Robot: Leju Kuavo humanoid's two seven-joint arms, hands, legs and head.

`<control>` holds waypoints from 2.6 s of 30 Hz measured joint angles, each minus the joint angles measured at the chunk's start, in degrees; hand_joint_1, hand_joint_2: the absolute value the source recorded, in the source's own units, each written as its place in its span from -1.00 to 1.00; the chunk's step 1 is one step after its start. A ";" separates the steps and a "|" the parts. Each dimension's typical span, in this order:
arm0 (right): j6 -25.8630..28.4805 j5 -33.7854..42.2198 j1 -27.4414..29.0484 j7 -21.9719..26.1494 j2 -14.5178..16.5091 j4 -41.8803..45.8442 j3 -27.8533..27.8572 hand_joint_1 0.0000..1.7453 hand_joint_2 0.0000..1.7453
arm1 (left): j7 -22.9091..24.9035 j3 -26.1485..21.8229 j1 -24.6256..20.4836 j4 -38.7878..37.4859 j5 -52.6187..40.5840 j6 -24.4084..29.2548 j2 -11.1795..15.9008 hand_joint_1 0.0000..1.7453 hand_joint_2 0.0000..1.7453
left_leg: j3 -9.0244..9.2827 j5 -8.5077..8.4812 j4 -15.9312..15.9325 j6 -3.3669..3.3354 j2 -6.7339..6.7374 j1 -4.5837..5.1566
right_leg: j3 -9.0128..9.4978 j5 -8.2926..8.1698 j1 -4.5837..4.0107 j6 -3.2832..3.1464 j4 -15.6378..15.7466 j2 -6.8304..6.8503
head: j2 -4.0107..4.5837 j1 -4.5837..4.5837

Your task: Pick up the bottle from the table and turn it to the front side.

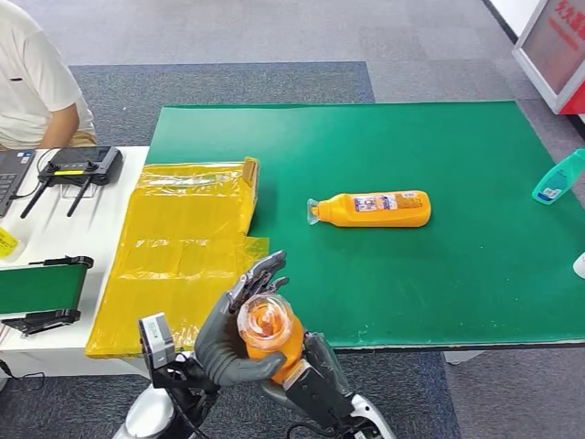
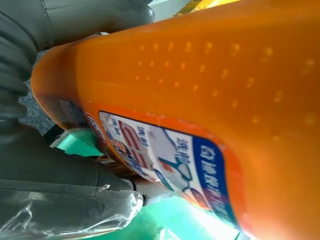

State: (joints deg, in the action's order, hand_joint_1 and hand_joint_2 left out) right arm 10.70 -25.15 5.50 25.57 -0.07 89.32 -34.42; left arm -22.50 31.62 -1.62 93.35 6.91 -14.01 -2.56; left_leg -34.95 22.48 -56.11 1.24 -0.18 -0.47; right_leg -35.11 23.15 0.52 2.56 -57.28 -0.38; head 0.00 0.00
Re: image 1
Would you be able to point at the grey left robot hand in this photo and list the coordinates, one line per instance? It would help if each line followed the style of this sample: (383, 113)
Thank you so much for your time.
(219, 345)

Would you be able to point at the yellow plastic wrapped box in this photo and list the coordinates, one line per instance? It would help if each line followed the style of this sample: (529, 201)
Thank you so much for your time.
(178, 230)

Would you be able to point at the person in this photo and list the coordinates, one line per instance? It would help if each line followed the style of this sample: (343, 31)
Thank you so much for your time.
(27, 79)

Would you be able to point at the small green conveyor belt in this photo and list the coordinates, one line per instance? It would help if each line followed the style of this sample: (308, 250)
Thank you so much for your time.
(41, 288)

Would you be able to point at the yellow label sticker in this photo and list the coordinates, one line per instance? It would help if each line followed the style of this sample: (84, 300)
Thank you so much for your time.
(5, 243)

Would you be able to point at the orange bottle clear cap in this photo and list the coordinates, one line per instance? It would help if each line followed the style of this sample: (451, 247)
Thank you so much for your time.
(274, 336)
(379, 209)

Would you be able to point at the green table mat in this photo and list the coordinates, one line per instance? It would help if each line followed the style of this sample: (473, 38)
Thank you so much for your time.
(479, 182)

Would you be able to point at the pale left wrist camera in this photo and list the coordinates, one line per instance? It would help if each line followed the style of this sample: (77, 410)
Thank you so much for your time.
(157, 339)

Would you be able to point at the black right wrist bracket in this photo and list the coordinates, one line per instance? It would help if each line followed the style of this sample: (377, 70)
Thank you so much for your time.
(320, 394)

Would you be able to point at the black controller with antennas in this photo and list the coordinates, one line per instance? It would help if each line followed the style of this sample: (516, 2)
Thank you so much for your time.
(82, 162)

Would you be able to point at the dark grey laptop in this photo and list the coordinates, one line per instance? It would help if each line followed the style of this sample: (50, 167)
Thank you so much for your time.
(10, 176)

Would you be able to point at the white table foot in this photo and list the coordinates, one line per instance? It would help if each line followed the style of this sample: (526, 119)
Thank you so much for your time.
(461, 356)

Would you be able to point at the white round object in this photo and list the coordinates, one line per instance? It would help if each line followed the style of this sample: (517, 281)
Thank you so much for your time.
(580, 266)

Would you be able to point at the red white display stand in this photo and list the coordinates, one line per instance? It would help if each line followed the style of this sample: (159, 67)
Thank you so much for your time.
(550, 54)

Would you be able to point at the teal plastic bottle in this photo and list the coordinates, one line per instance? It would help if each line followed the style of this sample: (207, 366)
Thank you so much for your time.
(558, 179)

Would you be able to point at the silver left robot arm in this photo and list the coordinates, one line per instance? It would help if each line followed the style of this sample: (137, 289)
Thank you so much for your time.
(151, 412)

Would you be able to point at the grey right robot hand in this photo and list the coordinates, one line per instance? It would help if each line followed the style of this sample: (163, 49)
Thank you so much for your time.
(322, 357)

